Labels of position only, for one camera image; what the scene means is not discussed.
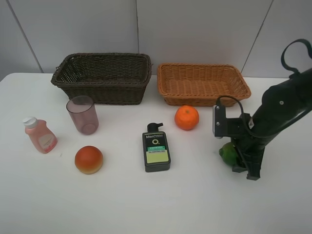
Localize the orange wicker basket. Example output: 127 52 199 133
157 63 251 107

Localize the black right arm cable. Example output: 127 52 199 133
216 38 312 137

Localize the translucent purple plastic cup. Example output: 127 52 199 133
66 96 99 135

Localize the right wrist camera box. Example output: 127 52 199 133
213 105 251 138

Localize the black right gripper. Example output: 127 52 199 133
231 136 271 180

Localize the round orange bread bun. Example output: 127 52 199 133
75 146 103 175

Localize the dark brown wicker basket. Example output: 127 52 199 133
51 53 152 105

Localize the green lime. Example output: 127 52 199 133
219 142 239 167

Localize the black pump bottle green label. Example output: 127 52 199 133
142 123 171 173

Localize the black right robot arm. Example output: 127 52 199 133
231 69 312 180

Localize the pink bottle white cap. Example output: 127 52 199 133
22 117 58 154

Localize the orange tangerine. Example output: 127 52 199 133
175 105 199 130

